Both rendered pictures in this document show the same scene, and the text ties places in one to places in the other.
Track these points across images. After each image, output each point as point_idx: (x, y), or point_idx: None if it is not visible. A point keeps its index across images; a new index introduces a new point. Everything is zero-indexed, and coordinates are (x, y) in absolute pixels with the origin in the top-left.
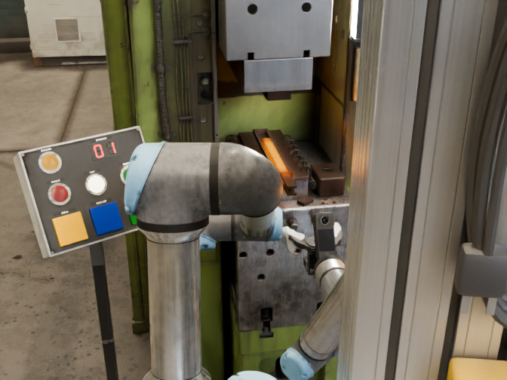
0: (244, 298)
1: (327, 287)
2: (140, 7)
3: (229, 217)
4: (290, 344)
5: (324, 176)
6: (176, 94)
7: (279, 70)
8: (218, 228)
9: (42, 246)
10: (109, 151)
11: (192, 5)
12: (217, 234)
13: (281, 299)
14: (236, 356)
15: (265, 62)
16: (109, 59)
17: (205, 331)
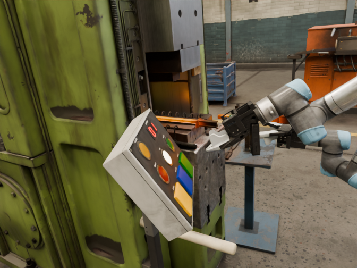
0: (201, 206)
1: (332, 138)
2: (104, 22)
3: (321, 110)
4: (214, 220)
5: (205, 117)
6: (130, 90)
7: (191, 55)
8: (323, 118)
9: (173, 227)
10: (155, 130)
11: (129, 20)
12: (323, 123)
13: (211, 196)
14: (184, 251)
15: (186, 50)
16: (15, 98)
17: (162, 251)
